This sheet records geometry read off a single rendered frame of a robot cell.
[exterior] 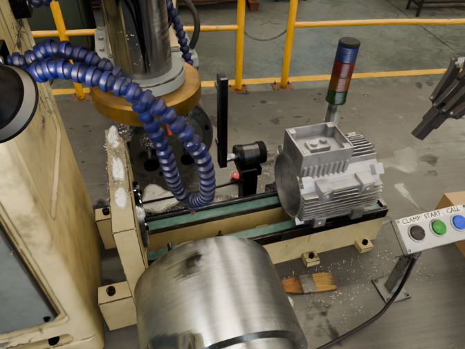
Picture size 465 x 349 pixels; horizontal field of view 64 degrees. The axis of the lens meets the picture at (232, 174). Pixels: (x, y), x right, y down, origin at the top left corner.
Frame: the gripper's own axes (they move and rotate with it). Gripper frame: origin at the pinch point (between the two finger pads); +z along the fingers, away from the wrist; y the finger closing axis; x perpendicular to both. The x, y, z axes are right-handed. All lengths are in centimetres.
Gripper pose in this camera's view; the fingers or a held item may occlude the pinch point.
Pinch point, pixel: (428, 124)
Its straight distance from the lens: 90.9
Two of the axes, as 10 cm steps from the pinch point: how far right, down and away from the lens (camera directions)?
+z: -5.0, 7.3, 4.8
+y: 2.7, 6.5, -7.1
